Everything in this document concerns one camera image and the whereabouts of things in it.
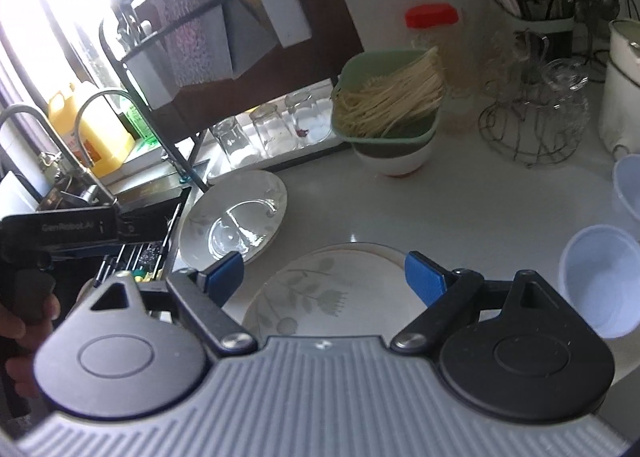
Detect white drip tray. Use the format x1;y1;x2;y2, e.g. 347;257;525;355
205;80;351;183

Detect dry noodles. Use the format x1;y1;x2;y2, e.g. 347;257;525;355
332;47;446;138

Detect clear drinking glass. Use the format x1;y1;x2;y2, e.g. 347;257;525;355
250;104;296;158
212;117;261;168
286;90;333;143
542;57;591;138

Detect white plate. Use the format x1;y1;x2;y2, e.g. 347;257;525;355
611;153;640;238

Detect white green utensil holder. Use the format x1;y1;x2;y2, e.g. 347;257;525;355
505;12;576;65

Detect black metal dish rack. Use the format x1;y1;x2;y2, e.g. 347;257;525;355
97;0;366;193

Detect yellow detergent bottle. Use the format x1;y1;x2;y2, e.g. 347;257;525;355
47;82;136;178

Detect white electric pot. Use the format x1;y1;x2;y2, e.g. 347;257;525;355
597;17;640;158

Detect textured clear glass jar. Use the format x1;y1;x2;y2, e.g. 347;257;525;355
445;22;506;133

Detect white ceramic bowl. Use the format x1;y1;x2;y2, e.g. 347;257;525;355
352;130;435;179

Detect grey rack container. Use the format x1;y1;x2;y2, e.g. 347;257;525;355
220;0;278;78

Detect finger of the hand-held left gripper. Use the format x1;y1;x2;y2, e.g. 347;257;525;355
117;217;168;250

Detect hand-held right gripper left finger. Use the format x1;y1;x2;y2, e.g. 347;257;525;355
90;252;258;353

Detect patterned grey board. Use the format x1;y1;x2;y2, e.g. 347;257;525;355
155;0;233;88

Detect wire glass rack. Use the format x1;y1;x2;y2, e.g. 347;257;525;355
477;57;591;168

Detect red lid clear jar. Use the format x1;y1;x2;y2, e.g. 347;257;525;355
405;4;461;98

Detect grey curved faucet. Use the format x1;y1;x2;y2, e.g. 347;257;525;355
74;88;148;205
0;104;68;173

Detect person's left hand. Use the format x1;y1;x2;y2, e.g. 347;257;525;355
0;294;62;400

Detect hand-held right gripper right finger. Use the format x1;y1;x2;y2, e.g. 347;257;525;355
390;251;556;353

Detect black sink basket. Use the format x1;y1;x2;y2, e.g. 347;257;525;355
95;187;193;288

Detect white plastic bowl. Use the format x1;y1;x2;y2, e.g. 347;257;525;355
559;224;640;340

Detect deep floral plate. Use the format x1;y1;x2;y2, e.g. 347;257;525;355
177;170;290;273

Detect green bottle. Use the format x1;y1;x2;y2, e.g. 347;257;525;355
122;104;156;148

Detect green colander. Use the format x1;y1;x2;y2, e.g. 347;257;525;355
330;50;446;148

